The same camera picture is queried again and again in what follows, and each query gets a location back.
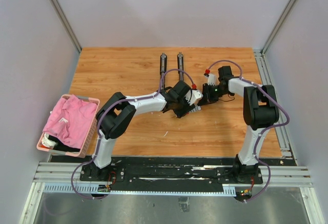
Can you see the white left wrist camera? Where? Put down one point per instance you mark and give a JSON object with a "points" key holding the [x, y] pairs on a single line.
{"points": [[193, 96]]}

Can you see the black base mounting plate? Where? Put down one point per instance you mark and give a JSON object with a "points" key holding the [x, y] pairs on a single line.
{"points": [[171, 174]]}

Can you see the small white staple tray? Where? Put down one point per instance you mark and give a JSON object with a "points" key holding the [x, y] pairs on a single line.
{"points": [[195, 109]]}

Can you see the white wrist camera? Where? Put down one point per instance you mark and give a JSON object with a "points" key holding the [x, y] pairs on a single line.
{"points": [[211, 79], [193, 96]]}

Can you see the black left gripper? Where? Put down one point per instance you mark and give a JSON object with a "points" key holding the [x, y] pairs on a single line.
{"points": [[180, 113]]}

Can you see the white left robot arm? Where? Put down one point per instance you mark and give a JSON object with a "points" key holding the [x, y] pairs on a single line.
{"points": [[116, 115]]}

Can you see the pink plastic basket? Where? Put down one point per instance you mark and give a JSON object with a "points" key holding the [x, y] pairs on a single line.
{"points": [[81, 152]]}

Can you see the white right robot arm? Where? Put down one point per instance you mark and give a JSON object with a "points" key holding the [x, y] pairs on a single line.
{"points": [[259, 113]]}

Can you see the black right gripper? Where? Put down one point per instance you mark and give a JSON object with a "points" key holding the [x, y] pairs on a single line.
{"points": [[207, 98]]}

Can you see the pink cloth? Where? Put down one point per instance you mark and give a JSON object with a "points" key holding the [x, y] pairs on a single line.
{"points": [[70, 120]]}

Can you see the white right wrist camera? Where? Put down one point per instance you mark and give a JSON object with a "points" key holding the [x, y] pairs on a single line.
{"points": [[211, 79]]}

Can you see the black stapler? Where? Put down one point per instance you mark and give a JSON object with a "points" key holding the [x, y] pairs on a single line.
{"points": [[180, 65], [163, 69]]}

